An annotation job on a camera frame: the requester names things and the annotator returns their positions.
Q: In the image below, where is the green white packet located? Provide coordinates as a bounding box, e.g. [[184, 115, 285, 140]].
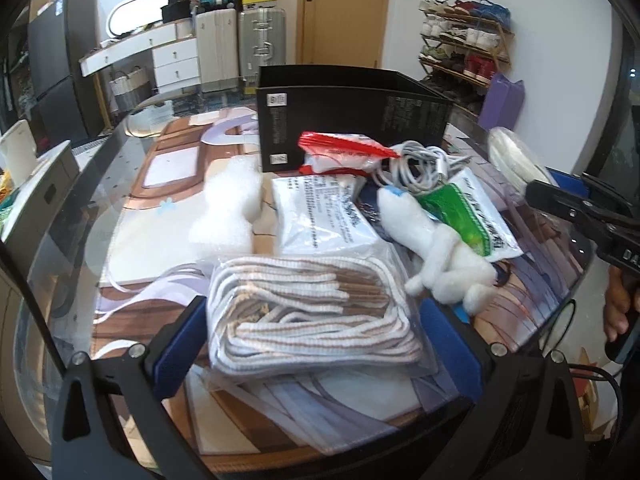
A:
[[416, 168, 523, 262]]

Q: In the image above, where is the white plush toy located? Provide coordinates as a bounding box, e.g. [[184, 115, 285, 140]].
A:
[[376, 186, 497, 316]]

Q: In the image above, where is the bagged brown-white striped rope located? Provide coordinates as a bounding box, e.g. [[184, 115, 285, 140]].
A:
[[206, 253, 433, 386]]

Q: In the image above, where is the white foam piece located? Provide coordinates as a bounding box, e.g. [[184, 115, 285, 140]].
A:
[[100, 154, 262, 288]]

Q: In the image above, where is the white charging cable bundle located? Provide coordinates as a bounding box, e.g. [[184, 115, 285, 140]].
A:
[[369, 138, 474, 196]]

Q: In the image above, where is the red white zip bag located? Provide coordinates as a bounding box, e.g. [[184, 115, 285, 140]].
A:
[[298, 131, 400, 177]]

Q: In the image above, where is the person's right hand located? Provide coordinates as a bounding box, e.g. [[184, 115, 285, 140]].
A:
[[603, 266, 639, 342]]

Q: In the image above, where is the purple paper bag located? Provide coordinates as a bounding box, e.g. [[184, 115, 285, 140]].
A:
[[477, 73, 525, 131]]

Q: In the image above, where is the wooden shoe rack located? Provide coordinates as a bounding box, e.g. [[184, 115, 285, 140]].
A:
[[418, 0, 513, 89]]

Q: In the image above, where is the black cardboard box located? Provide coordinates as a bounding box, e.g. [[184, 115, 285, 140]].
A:
[[256, 64, 454, 172]]

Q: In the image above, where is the grey side cabinet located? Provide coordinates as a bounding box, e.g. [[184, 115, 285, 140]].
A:
[[1, 141, 79, 272]]

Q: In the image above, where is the white printed desiccant pouch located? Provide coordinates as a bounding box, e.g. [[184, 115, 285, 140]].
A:
[[271, 174, 384, 256]]

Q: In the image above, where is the woven laundry basket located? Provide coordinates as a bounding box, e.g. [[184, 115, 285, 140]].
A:
[[108, 66, 152, 113]]

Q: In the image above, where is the wooden door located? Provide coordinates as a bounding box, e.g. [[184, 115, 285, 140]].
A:
[[295, 0, 388, 68]]

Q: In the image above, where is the white drawer desk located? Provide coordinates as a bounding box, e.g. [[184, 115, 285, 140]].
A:
[[80, 18, 201, 93]]

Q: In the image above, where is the black refrigerator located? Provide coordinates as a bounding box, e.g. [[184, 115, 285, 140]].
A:
[[28, 0, 104, 146]]

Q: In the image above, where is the silver suitcase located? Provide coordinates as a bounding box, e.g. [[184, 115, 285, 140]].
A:
[[239, 8, 286, 82]]

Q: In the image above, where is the white suitcase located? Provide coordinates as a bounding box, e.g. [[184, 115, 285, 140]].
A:
[[195, 9, 240, 92]]

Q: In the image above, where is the oval mirror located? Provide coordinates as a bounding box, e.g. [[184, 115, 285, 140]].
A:
[[105, 0, 168, 38]]

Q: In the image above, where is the black bag on desk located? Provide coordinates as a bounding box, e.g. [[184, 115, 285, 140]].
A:
[[160, 0, 191, 24]]

